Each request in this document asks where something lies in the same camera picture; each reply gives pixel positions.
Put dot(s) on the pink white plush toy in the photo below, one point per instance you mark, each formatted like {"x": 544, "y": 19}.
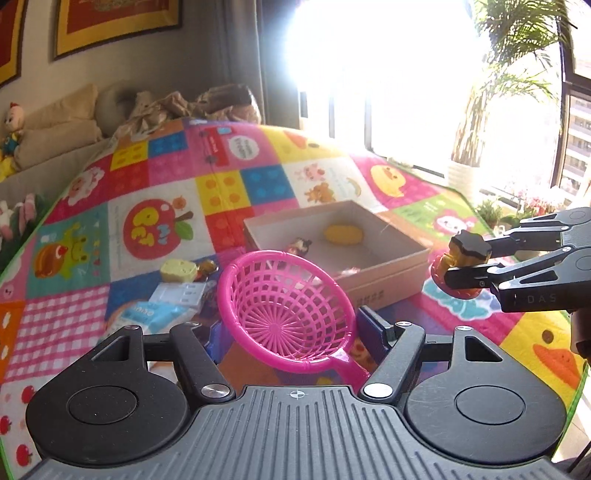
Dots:
{"x": 14, "y": 221}

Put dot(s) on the blue white tissue pack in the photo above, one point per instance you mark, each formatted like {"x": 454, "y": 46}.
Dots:
{"x": 151, "y": 317}

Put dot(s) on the black haired doll figurine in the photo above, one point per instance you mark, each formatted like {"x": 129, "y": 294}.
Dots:
{"x": 299, "y": 247}

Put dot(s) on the pink plastic toy basket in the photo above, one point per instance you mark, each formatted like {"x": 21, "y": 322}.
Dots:
{"x": 289, "y": 314}

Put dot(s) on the pink cardboard box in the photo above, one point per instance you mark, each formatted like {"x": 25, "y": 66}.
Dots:
{"x": 387, "y": 267}

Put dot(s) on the beige sofa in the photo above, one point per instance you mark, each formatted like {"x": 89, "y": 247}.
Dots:
{"x": 50, "y": 178}

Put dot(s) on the red gold framed picture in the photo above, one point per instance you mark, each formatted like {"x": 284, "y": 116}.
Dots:
{"x": 80, "y": 25}

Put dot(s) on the pale yellow cheese toy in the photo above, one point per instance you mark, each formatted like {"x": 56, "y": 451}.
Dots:
{"x": 178, "y": 271}

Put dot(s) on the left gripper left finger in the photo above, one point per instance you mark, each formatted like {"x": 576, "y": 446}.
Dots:
{"x": 198, "y": 375}

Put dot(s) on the colourful cartoon play mat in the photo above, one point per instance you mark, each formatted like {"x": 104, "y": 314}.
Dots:
{"x": 182, "y": 192}

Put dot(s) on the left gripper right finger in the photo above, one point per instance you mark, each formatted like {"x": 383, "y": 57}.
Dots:
{"x": 396, "y": 349}

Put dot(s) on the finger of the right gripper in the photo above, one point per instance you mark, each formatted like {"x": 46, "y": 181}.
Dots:
{"x": 485, "y": 275}
{"x": 526, "y": 239}

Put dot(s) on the cartoon boy doll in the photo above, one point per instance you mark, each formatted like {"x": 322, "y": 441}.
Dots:
{"x": 14, "y": 123}

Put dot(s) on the yellow lemon toy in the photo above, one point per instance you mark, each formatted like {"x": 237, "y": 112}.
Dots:
{"x": 345, "y": 235}

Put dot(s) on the potted palm plant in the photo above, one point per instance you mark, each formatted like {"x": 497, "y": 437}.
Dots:
{"x": 518, "y": 35}

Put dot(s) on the small brown figurine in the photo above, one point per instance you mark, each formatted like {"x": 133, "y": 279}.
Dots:
{"x": 205, "y": 269}

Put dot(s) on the white plastic power adapter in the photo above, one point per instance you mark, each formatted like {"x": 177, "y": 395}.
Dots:
{"x": 189, "y": 295}

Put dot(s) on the yellow toy jar black lid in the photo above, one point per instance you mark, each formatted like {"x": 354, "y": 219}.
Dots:
{"x": 466, "y": 249}

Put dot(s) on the beige sofa cushion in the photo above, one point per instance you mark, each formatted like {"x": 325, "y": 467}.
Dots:
{"x": 58, "y": 128}

